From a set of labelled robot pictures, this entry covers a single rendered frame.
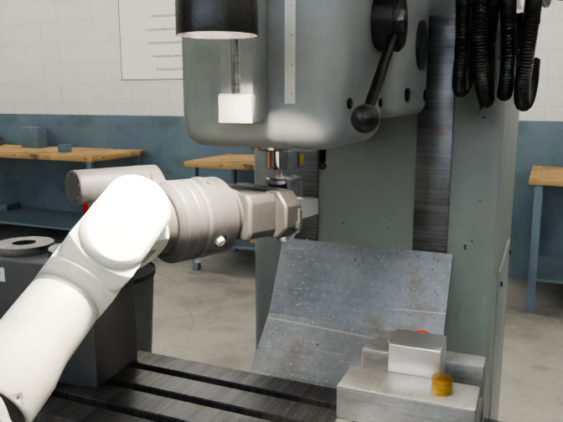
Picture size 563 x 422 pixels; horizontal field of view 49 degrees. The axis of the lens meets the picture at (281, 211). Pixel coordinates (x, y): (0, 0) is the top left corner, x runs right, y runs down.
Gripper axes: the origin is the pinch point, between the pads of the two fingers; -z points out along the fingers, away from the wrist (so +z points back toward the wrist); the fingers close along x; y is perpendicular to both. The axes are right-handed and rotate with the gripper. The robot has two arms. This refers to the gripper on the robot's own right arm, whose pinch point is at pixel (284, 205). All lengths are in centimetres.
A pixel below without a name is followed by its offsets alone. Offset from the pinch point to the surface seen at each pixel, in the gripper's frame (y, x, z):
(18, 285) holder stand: 14.8, 36.4, 19.8
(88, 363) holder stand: 25.7, 26.6, 14.1
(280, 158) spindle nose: -6.1, -1.3, 2.1
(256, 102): -12.7, -6.4, 10.5
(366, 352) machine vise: 18.6, -8.7, -6.6
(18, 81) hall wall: -32, 607, -202
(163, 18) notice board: -88, 438, -271
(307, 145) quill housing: -8.2, -8.6, 5.1
